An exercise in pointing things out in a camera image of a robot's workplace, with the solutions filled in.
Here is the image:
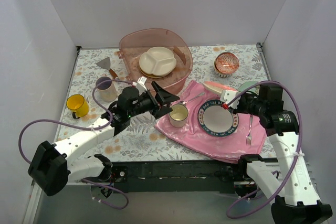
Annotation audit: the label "cream and yellow floral plate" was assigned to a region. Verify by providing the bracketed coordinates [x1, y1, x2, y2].
[139, 68, 170, 79]

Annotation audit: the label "pink plate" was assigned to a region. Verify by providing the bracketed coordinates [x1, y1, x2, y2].
[203, 81, 237, 95]

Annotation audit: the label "cream divided plate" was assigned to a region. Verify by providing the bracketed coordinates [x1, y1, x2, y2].
[139, 47, 177, 77]

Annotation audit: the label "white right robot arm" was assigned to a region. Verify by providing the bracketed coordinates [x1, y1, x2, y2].
[235, 81, 332, 223]

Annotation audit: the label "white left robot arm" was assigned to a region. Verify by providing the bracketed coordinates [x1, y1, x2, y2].
[28, 81, 179, 196]

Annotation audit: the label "pink translucent plastic bin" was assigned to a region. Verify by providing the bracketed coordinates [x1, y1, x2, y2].
[118, 28, 193, 94]

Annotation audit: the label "light green plate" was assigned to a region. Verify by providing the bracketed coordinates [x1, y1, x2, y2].
[238, 81, 260, 95]

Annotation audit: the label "cream enamel mug black rim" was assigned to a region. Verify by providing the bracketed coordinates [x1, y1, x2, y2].
[169, 104, 188, 127]

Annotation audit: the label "silver fork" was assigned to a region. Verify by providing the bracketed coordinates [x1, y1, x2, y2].
[246, 115, 253, 145]

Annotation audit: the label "pink satin cloth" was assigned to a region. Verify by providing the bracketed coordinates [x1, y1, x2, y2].
[155, 81, 266, 164]

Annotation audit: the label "silver spoon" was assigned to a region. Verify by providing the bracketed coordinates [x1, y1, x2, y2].
[178, 92, 205, 105]

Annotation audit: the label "green rimmed white plate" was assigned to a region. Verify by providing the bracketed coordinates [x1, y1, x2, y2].
[197, 100, 239, 137]

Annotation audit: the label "beige cup purple interior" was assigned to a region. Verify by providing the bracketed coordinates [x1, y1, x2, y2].
[96, 77, 118, 102]

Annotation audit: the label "red patterned bowl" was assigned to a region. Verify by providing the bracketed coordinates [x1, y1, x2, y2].
[214, 52, 240, 68]

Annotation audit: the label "yellow enamel mug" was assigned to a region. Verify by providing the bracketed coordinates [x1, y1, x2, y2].
[66, 94, 89, 120]

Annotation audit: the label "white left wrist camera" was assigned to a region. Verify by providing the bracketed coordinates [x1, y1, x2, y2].
[132, 76, 147, 94]

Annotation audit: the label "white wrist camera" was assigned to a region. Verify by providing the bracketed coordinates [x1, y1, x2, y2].
[132, 76, 147, 94]
[220, 90, 240, 109]

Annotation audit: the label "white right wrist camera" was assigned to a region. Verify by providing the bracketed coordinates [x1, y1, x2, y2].
[220, 90, 240, 109]

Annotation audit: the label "metal spatula wooden handle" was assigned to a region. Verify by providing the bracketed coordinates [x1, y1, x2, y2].
[96, 57, 119, 80]

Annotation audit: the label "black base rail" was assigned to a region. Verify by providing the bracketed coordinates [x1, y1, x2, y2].
[112, 160, 249, 194]

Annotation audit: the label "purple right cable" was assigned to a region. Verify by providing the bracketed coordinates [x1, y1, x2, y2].
[226, 81, 305, 219]

